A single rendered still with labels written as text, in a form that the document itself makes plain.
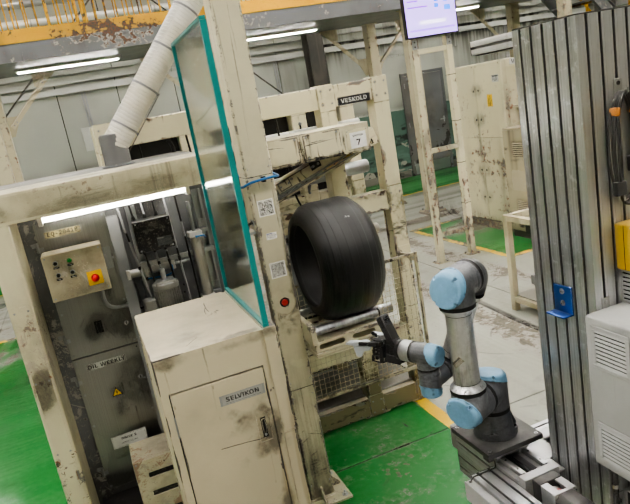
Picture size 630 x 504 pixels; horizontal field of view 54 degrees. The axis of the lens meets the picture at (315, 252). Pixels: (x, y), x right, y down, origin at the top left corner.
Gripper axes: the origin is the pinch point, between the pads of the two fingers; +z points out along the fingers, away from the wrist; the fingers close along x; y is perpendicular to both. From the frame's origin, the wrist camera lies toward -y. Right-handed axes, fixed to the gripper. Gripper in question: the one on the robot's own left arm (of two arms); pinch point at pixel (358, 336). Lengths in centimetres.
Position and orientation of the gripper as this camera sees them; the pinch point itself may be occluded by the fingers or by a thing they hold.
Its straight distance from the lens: 234.3
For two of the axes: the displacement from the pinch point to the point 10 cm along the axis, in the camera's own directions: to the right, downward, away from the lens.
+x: 6.9, -1.6, 7.1
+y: 0.8, 9.9, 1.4
